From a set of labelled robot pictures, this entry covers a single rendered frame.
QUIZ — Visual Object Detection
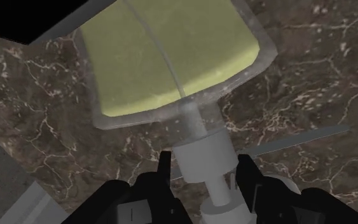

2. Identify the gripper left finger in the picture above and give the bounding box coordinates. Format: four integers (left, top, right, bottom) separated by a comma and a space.
62, 150, 194, 224

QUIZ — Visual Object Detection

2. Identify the clear yellow liquid pump bottle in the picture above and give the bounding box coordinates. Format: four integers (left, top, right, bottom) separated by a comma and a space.
73, 0, 302, 224

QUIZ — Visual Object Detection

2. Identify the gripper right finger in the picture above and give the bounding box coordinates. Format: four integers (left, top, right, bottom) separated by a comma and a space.
236, 153, 358, 224

